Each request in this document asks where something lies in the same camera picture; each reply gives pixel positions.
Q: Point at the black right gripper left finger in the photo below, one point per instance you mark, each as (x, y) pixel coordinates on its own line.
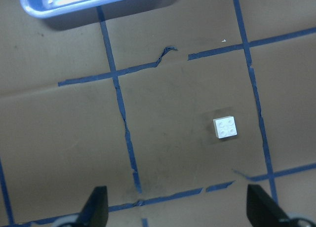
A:
(95, 212)

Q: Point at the white block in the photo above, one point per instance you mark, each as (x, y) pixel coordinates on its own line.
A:
(225, 127)

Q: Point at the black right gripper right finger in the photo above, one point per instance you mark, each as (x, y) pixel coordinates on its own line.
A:
(261, 209)

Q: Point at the brown paper table cover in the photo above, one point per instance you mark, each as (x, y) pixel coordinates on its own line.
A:
(124, 95)

